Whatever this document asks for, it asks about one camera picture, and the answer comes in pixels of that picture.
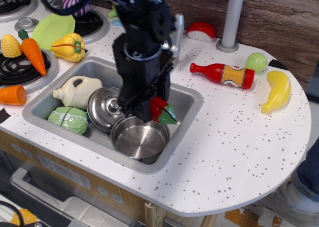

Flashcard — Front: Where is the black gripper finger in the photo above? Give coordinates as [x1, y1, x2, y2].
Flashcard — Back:
[119, 97, 153, 123]
[156, 72, 170, 101]

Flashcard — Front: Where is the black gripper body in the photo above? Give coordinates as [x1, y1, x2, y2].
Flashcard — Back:
[113, 33, 172, 104]

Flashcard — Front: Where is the red white toy sushi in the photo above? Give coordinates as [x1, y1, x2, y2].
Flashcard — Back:
[187, 21, 217, 42]

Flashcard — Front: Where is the whole orange toy carrot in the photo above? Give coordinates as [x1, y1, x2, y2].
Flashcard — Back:
[18, 29, 46, 76]

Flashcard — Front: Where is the red toy ketchup bottle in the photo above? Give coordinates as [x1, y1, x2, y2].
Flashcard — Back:
[189, 63, 255, 89]

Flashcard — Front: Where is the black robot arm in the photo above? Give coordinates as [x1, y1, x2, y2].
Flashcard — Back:
[41, 0, 175, 122]

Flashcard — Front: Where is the silver toy faucet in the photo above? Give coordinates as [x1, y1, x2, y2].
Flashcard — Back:
[162, 13, 184, 67]

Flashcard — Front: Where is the green toy plate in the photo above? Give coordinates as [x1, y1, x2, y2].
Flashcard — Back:
[32, 13, 76, 50]

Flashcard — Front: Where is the grey stove knob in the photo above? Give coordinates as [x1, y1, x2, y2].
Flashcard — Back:
[45, 0, 62, 15]
[14, 17, 39, 32]

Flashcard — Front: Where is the yellow toy corn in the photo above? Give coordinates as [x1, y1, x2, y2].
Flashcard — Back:
[1, 34, 22, 58]

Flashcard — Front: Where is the steel pot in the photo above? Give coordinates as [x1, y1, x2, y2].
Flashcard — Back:
[110, 116, 170, 164]

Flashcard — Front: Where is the orange toy carrot piece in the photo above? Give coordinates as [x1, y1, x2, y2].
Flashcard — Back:
[0, 85, 26, 105]

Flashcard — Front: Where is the yellow toy banana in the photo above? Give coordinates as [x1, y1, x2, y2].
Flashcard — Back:
[261, 70, 291, 113]

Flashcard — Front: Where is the black tape piece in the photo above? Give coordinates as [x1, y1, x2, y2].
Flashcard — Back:
[268, 59, 288, 70]
[0, 108, 11, 123]

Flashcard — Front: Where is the steel sink basin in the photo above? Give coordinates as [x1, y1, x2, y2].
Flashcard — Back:
[22, 57, 203, 174]

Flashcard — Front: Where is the black tape piece right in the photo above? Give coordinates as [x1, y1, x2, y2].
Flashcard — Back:
[268, 59, 288, 70]

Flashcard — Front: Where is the green toy pear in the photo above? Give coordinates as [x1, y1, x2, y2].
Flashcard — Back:
[245, 53, 268, 73]

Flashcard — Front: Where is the green toy broccoli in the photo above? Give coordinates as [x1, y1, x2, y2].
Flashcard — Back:
[107, 5, 118, 18]

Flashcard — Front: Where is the red toy chili pepper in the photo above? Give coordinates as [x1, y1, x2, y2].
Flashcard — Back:
[150, 96, 178, 125]

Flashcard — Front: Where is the back left stove burner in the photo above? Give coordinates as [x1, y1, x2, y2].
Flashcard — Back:
[0, 0, 38, 23]

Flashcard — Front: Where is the black tape piece left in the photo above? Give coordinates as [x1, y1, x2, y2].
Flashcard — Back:
[0, 108, 11, 123]

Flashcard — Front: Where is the purple toy onion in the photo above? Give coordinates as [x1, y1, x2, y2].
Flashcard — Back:
[62, 0, 91, 17]

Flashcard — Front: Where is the blue toy knife handle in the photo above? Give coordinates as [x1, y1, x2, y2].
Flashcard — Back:
[112, 19, 123, 26]

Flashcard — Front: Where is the steel pot lid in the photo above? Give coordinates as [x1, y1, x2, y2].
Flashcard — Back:
[87, 87, 132, 133]

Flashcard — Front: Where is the orange toy on floor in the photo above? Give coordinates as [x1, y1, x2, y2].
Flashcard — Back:
[10, 209, 38, 226]

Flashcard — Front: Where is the toy oven door handle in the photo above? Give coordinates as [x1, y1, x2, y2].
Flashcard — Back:
[11, 167, 147, 227]

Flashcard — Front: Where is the grey support pole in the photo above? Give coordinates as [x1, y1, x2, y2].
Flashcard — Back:
[216, 0, 244, 53]

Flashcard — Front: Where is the front left stove burner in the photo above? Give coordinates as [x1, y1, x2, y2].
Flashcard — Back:
[0, 49, 59, 94]

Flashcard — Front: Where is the cream toy milk jug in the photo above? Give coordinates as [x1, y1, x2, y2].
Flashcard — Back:
[52, 76, 102, 111]

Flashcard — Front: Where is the green toy cabbage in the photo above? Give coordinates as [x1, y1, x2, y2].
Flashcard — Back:
[47, 107, 88, 135]

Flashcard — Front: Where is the yellow toy bell pepper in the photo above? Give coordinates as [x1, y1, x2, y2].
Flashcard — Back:
[51, 33, 85, 62]

